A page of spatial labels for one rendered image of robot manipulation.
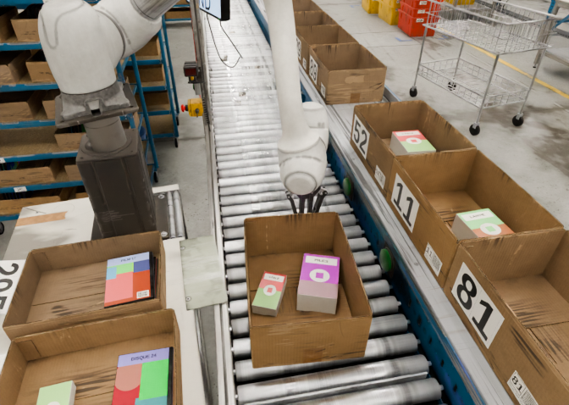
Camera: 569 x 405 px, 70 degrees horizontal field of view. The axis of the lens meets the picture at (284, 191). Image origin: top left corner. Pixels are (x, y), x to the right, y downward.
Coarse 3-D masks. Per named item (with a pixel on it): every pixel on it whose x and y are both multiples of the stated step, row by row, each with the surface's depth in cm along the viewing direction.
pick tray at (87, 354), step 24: (168, 312) 104; (24, 336) 97; (48, 336) 99; (72, 336) 101; (96, 336) 103; (120, 336) 106; (144, 336) 108; (168, 336) 108; (24, 360) 100; (48, 360) 102; (72, 360) 102; (96, 360) 102; (0, 384) 89; (24, 384) 97; (48, 384) 97; (96, 384) 97
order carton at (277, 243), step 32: (256, 224) 124; (288, 224) 126; (320, 224) 127; (256, 256) 132; (288, 256) 132; (352, 256) 110; (256, 288) 121; (288, 288) 122; (352, 288) 111; (256, 320) 112; (288, 320) 112; (320, 320) 93; (352, 320) 94; (256, 352) 98; (288, 352) 99; (320, 352) 101; (352, 352) 102
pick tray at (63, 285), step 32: (32, 256) 122; (64, 256) 125; (96, 256) 128; (160, 256) 119; (32, 288) 119; (64, 288) 121; (96, 288) 121; (160, 288) 109; (32, 320) 112; (64, 320) 103; (96, 320) 105
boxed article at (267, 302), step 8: (264, 272) 122; (264, 280) 119; (272, 280) 119; (280, 280) 119; (264, 288) 117; (272, 288) 117; (280, 288) 117; (256, 296) 115; (264, 296) 115; (272, 296) 115; (280, 296) 115; (256, 304) 112; (264, 304) 112; (272, 304) 112; (256, 312) 114; (264, 312) 113; (272, 312) 112
